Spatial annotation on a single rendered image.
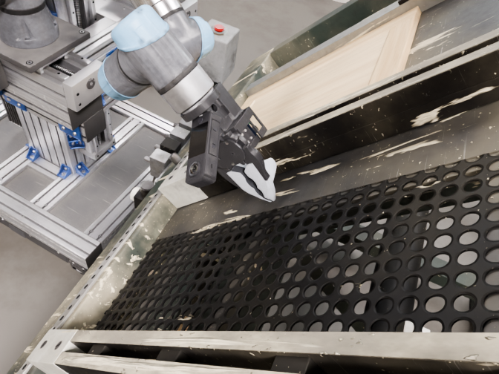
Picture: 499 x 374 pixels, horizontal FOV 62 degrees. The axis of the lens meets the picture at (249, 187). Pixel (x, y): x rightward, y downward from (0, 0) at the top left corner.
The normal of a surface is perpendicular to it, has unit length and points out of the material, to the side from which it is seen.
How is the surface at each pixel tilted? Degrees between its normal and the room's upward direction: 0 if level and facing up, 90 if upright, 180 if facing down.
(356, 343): 50
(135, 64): 98
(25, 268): 0
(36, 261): 0
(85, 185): 0
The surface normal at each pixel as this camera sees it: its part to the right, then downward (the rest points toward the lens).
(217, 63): -0.38, 0.68
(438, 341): -0.60, -0.70
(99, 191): 0.15, -0.62
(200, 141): -0.69, -0.29
